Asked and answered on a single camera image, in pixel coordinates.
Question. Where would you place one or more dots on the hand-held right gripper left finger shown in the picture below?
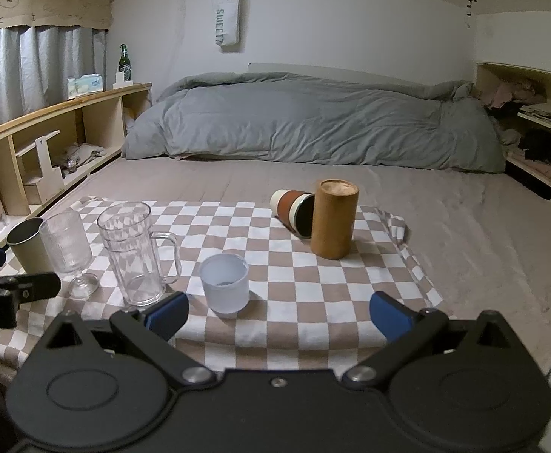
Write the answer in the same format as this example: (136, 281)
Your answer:
(167, 314)

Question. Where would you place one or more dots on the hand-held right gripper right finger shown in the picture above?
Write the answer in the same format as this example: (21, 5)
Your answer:
(389, 316)

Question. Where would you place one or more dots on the brown and white cup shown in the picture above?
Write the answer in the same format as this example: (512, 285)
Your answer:
(287, 207)

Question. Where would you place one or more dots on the olive metal cup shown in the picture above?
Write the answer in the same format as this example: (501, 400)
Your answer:
(25, 251)

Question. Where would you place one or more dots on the white frosted cup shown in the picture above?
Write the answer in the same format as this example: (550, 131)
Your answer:
(223, 292)

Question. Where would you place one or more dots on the tan cylindrical cup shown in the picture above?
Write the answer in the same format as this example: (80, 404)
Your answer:
(334, 222)

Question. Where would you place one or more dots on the ribbed stemmed glass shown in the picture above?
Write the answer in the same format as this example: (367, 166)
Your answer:
(65, 245)

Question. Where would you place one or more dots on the clear glass mug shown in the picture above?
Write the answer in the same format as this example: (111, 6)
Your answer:
(129, 255)

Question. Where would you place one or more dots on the wooden stand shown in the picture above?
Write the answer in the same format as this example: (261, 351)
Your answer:
(49, 170)

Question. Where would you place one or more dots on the brown checkered cloth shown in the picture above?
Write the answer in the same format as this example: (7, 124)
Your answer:
(280, 269)

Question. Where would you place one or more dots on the grey crumpled cloth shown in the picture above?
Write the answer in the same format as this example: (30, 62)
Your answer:
(81, 153)

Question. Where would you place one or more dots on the long wooden bedside shelf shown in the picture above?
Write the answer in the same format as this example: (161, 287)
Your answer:
(101, 118)

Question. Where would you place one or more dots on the grey curtain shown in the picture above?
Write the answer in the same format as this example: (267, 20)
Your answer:
(30, 71)

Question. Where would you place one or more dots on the tissue box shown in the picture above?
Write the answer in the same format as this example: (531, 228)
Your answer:
(85, 86)

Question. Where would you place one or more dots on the grey duvet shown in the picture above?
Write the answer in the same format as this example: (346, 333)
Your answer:
(304, 122)

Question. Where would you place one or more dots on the dark clothes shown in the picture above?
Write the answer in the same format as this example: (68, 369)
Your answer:
(535, 147)

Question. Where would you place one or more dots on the small white holder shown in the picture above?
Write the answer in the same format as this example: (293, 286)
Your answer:
(124, 81)

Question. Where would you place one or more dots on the green glass bottle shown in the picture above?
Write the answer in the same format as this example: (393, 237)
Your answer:
(124, 59)

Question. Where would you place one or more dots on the beige folded clothes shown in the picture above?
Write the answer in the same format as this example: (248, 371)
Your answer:
(542, 113)

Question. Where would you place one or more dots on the pink crumpled cloth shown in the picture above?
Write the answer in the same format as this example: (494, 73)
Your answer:
(511, 92)

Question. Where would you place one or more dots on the white hanging bag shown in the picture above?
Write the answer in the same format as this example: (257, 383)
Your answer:
(227, 19)

